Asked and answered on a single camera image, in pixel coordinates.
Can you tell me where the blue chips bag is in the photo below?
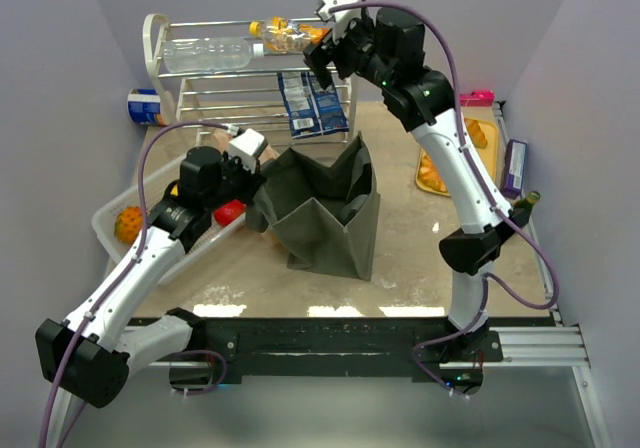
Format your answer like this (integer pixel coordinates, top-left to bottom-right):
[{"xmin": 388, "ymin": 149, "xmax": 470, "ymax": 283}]
[{"xmin": 277, "ymin": 72, "xmax": 349, "ymax": 139}]

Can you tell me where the clear plastic water bottle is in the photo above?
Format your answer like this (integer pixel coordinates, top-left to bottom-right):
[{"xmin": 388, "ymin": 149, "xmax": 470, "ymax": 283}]
[{"xmin": 162, "ymin": 37, "xmax": 265, "ymax": 74}]

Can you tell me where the green fabric grocery bag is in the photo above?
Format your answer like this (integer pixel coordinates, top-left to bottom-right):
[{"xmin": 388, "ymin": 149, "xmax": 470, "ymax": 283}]
[{"xmin": 246, "ymin": 135, "xmax": 380, "ymax": 281}]

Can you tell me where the banana print plastic bag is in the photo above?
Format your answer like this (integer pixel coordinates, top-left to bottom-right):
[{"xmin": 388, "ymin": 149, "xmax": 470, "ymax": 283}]
[{"xmin": 212, "ymin": 128, "xmax": 282, "ymax": 247}]

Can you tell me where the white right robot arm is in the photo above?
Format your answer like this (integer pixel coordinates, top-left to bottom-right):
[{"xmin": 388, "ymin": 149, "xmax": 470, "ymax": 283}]
[{"xmin": 304, "ymin": 2, "xmax": 529, "ymax": 362}]

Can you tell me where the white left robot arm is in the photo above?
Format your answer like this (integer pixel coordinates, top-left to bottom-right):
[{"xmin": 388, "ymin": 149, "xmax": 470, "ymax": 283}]
[{"xmin": 35, "ymin": 143, "xmax": 264, "ymax": 408}]

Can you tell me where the yellow food tray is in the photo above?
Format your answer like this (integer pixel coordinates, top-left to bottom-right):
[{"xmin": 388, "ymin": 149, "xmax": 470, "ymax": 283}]
[{"xmin": 414, "ymin": 116, "xmax": 500, "ymax": 198}]

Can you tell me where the red toy tomato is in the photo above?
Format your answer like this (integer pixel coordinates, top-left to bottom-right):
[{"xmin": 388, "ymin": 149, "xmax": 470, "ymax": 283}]
[{"xmin": 213, "ymin": 200, "xmax": 246, "ymax": 227}]

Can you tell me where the white metal shelf rack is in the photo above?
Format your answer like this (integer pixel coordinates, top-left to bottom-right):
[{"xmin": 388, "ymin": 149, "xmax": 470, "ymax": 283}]
[{"xmin": 142, "ymin": 13, "xmax": 358, "ymax": 149}]

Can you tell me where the toy pineapple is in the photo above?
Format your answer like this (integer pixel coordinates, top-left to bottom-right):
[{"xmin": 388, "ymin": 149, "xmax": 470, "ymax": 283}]
[{"xmin": 114, "ymin": 206, "xmax": 147, "ymax": 246}]

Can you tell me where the blue white can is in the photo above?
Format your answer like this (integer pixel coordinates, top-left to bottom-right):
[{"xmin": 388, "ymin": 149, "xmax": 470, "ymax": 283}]
[{"xmin": 127, "ymin": 89, "xmax": 166, "ymax": 126}]

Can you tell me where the pink box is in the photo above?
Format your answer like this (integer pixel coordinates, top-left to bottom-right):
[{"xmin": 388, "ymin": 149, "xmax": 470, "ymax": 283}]
[{"xmin": 460, "ymin": 90, "xmax": 495, "ymax": 107}]

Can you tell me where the white plastic basket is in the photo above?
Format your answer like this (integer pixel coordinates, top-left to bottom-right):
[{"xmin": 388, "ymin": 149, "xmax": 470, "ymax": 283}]
[{"xmin": 91, "ymin": 155, "xmax": 249, "ymax": 290}]

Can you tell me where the croissant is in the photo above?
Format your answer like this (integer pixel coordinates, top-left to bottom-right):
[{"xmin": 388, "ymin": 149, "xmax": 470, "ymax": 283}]
[{"xmin": 464, "ymin": 118, "xmax": 488, "ymax": 149}]

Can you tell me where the purple box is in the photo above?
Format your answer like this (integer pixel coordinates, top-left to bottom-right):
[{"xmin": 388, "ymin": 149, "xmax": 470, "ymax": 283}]
[{"xmin": 500, "ymin": 139, "xmax": 528, "ymax": 199}]

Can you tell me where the green glass bottle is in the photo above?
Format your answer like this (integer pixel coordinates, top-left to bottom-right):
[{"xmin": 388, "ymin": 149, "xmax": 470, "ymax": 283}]
[{"xmin": 510, "ymin": 191, "xmax": 541, "ymax": 228}]

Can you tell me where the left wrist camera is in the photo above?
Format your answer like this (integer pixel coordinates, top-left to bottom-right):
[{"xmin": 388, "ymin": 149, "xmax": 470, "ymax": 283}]
[{"xmin": 226, "ymin": 129, "xmax": 268, "ymax": 173}]

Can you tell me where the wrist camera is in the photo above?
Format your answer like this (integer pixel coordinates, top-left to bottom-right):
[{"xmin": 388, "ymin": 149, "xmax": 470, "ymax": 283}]
[
  {"xmin": 226, "ymin": 129, "xmax": 268, "ymax": 173},
  {"xmin": 316, "ymin": 0, "xmax": 363, "ymax": 34}
]

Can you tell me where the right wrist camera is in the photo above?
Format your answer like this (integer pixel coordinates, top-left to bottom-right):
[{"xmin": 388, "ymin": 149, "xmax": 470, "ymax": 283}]
[{"xmin": 316, "ymin": 0, "xmax": 363, "ymax": 34}]

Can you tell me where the black base frame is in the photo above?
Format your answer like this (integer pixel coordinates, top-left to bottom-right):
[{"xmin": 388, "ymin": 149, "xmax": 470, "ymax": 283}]
[{"xmin": 171, "ymin": 308, "xmax": 503, "ymax": 384}]

